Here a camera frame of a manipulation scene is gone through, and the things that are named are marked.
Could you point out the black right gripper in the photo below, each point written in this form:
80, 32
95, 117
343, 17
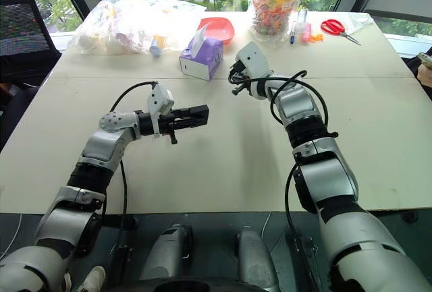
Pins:
240, 69

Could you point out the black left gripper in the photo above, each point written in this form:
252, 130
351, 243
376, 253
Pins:
167, 124

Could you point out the bystander mobile phone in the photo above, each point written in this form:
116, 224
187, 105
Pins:
425, 58

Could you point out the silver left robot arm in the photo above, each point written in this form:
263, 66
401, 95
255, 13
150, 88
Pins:
101, 143

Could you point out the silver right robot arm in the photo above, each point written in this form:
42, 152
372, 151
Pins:
303, 103

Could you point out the purple tissue box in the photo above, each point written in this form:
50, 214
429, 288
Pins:
202, 62

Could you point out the bystander bare hand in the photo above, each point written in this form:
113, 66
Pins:
426, 74

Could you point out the red plastic bowl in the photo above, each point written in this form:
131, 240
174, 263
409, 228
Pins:
219, 30

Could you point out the white tissue sheet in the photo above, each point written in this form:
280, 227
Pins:
200, 37

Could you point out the clear bag of colourful toys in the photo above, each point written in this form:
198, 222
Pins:
271, 12

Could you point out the small yellow blue bottle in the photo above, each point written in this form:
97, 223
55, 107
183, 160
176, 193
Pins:
156, 47

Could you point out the pink small block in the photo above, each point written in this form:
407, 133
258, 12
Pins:
306, 33

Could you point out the orange small toy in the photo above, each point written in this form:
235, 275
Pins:
317, 38

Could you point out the clear small bottle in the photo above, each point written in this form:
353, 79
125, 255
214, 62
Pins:
301, 17

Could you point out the large clear plastic bag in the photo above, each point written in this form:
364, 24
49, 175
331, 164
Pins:
125, 25

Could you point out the small clear plastic bag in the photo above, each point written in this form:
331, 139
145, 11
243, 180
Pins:
361, 22

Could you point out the silver rounded robot leg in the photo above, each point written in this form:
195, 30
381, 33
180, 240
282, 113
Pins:
253, 258
168, 255

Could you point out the black mesh office chair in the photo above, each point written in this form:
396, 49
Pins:
23, 32

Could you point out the white shoe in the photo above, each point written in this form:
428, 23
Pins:
92, 278

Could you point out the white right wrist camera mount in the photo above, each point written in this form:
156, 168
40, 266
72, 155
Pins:
254, 57

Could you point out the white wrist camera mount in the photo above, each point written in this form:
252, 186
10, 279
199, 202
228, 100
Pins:
254, 57
162, 100

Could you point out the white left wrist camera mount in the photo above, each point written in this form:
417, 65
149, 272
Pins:
162, 100

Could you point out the black metal bracket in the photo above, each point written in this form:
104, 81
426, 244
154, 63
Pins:
122, 248
308, 255

